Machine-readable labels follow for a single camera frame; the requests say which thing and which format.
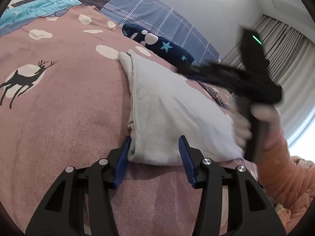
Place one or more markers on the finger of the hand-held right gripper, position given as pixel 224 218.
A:
pixel 211 75

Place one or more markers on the teal and navy deer quilt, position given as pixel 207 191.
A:
pixel 39 7

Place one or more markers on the person's right forearm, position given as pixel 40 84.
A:
pixel 283 177

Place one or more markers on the grey long-sleeve shirt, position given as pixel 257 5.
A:
pixel 167 118

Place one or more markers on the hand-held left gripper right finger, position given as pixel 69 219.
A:
pixel 185 162

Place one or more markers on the grey curtains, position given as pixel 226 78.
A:
pixel 295 66

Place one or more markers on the navy star print blanket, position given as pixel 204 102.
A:
pixel 162 45

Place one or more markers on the person's right hand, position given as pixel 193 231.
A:
pixel 269 118

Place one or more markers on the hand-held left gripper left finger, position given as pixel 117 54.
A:
pixel 121 157

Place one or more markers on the folded floral cloth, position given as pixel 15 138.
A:
pixel 217 95

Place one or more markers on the blue plaid pillow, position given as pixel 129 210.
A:
pixel 152 9

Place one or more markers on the ceiling air vent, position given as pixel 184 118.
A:
pixel 290 11

